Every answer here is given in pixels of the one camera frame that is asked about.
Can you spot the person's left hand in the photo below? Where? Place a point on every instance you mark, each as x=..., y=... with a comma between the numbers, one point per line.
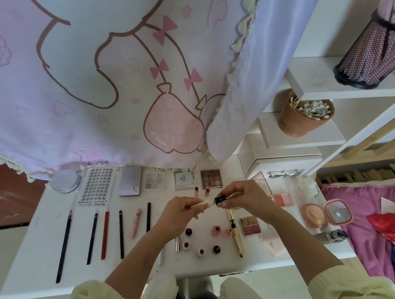
x=176, y=215

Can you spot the person's right hand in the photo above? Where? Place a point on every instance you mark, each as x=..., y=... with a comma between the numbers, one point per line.
x=251, y=198

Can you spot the tan eyeshadow palette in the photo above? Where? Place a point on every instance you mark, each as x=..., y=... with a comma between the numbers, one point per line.
x=261, y=182

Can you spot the small brown quad eyeshadow palette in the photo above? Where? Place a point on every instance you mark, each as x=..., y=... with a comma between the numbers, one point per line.
x=250, y=225

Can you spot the pink blush pan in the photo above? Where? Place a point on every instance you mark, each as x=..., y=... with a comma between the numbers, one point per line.
x=283, y=200

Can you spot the white square compact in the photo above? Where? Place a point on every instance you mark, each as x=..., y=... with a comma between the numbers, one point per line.
x=184, y=179

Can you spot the clear eyeshadow palette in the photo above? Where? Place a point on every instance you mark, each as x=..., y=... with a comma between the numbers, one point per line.
x=154, y=179

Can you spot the dark brown eyeshadow palette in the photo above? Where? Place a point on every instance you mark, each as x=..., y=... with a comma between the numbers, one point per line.
x=211, y=178

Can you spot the pink foundation tube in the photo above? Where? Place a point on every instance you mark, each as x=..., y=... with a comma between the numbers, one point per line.
x=273, y=244

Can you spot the lavender rectangular palette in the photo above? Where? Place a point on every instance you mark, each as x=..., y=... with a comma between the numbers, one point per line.
x=130, y=181

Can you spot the pink cushion compact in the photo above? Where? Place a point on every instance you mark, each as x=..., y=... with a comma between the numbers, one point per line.
x=315, y=214

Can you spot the red lip pencil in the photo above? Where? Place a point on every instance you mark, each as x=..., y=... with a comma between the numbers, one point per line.
x=105, y=235

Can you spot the white false eyelash tray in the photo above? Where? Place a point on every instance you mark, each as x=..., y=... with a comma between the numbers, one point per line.
x=97, y=185

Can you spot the square bottle with black cap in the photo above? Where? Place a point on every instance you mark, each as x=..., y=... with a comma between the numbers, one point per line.
x=327, y=235

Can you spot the round silver compact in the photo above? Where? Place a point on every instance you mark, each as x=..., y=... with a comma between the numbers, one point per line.
x=65, y=180

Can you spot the person's right forearm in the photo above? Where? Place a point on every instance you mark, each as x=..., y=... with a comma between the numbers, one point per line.
x=304, y=242

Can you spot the person's left forearm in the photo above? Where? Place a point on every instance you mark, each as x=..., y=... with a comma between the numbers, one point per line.
x=135, y=268

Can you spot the person's dark trousers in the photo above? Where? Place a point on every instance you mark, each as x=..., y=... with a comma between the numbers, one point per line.
x=195, y=296

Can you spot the white shelf unit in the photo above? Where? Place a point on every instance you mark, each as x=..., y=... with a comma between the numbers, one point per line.
x=301, y=135

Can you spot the terracotta pot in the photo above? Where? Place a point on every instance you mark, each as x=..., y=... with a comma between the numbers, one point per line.
x=302, y=122

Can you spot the bunch of cotton swabs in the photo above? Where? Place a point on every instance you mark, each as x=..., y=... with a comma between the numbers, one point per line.
x=310, y=108

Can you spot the red shiny packet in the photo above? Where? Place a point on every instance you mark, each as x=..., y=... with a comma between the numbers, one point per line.
x=385, y=225

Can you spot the white paper sheet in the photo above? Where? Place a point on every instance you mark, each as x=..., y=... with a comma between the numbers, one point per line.
x=391, y=205

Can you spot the white table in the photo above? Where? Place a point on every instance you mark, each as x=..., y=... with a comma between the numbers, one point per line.
x=39, y=245

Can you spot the reddish brown door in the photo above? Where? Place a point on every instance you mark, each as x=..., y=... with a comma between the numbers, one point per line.
x=11, y=196

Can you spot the pink cartoon print cloth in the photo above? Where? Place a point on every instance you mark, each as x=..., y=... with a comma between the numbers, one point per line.
x=71, y=72

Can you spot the dark container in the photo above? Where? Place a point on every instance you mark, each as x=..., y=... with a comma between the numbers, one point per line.
x=372, y=54

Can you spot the wooden bed frame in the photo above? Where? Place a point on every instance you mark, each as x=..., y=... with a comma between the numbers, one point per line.
x=366, y=144

